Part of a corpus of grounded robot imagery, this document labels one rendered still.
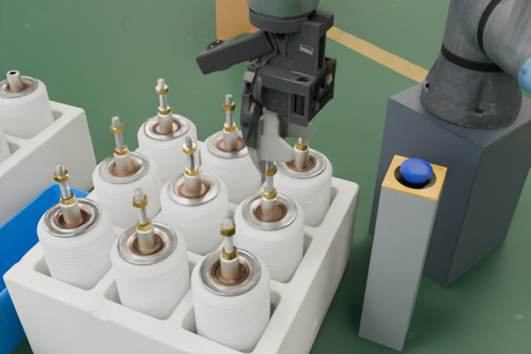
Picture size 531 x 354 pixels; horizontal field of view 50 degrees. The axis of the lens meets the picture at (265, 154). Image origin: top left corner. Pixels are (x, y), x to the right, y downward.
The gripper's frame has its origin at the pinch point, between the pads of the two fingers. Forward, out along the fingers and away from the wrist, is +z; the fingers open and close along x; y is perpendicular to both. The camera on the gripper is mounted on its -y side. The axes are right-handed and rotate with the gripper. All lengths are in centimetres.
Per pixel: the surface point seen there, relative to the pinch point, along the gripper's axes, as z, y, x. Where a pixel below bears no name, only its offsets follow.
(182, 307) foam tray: 16.5, -3.9, -14.7
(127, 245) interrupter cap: 9.1, -11.6, -14.7
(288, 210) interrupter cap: 9.0, 2.9, 1.1
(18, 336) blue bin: 33, -32, -22
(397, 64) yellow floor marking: 35, -12, 97
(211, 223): 12.4, -6.9, -3.3
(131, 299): 15.2, -9.6, -17.7
